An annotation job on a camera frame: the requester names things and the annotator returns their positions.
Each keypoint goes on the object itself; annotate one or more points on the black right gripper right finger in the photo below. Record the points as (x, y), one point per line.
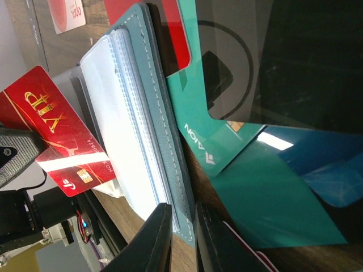
(217, 248)

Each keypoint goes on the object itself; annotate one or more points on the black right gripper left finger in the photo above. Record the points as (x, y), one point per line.
(150, 249)

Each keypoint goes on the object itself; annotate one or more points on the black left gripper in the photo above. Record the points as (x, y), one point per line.
(23, 219)

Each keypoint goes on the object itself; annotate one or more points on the blue leather card holder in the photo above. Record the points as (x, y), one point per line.
(120, 91)

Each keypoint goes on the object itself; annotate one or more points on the small black card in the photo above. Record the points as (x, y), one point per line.
(36, 33)

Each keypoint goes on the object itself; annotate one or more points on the large teal VIP card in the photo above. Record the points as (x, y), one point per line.
(212, 96)

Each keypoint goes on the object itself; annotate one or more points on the white red circle card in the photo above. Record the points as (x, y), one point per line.
(66, 14)

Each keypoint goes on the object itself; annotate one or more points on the blue VIP card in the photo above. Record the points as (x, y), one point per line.
(329, 163)

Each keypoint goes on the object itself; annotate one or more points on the glossy red card back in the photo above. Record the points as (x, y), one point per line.
(156, 33)

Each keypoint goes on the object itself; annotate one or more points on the black aluminium frame rail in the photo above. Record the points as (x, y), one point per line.
(101, 224)

